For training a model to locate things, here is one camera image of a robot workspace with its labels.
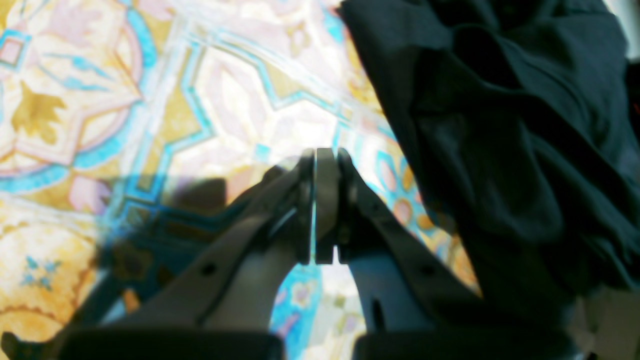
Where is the black t-shirt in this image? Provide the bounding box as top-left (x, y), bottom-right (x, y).
top-left (339, 0), bottom-right (639, 321)

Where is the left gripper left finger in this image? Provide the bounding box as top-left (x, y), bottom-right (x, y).
top-left (1, 149), bottom-right (316, 360)

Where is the patterned colourful tablecloth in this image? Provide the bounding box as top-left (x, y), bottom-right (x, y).
top-left (0, 0), bottom-right (640, 360)

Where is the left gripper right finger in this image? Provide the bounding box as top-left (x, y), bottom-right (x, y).
top-left (316, 148), bottom-right (582, 360)

